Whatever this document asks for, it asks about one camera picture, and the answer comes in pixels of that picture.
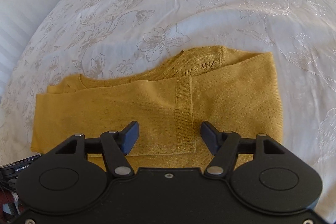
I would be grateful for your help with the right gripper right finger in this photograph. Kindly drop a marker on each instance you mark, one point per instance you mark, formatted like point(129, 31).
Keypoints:
point(226, 146)

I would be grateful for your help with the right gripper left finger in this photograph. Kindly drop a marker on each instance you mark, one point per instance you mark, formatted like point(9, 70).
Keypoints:
point(113, 146)

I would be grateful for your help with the mustard yellow knit sweater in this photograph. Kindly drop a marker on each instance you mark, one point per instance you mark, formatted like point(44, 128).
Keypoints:
point(232, 89)

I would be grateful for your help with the white floral bedspread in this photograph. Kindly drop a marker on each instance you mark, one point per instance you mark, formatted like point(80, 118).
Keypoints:
point(43, 41)

